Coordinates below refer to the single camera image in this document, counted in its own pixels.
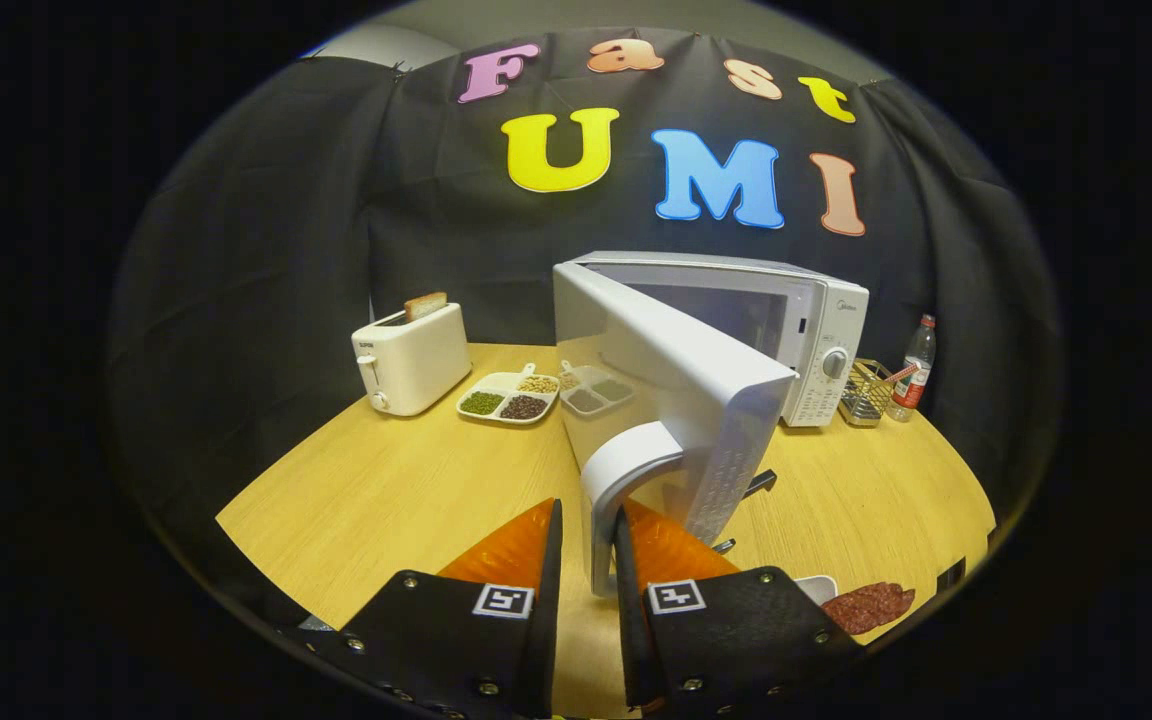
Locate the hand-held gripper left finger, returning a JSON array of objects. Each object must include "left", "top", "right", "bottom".
[{"left": 281, "top": 497, "right": 565, "bottom": 720}]

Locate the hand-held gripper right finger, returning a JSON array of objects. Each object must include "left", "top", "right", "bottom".
[{"left": 612, "top": 498, "right": 867, "bottom": 720}]

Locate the brown meat slice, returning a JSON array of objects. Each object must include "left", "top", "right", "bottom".
[{"left": 821, "top": 581, "right": 917, "bottom": 636}]

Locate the white toaster oven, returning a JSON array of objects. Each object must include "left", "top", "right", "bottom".
[{"left": 551, "top": 250, "right": 871, "bottom": 599}]

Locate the white bread toaster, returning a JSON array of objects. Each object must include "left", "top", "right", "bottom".
[{"left": 351, "top": 300, "right": 473, "bottom": 418}]

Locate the white divided tray of beans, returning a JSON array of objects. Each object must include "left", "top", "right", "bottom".
[{"left": 456, "top": 363, "right": 561, "bottom": 426}]

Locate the clear bottle with red label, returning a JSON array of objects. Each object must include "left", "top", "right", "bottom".
[{"left": 887, "top": 314, "right": 938, "bottom": 423}]

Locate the metal wire basket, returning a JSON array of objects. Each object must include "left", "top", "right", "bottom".
[{"left": 839, "top": 358, "right": 902, "bottom": 428}]

